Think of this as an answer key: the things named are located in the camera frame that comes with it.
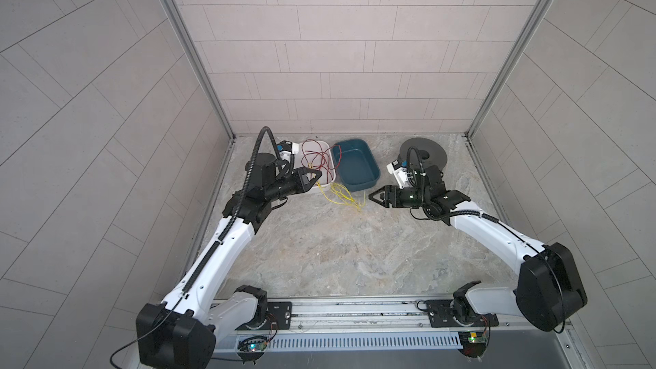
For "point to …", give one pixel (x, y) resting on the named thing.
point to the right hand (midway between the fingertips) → (374, 198)
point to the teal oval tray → (355, 164)
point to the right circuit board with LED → (473, 342)
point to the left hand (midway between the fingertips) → (326, 172)
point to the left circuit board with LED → (253, 343)
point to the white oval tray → (323, 178)
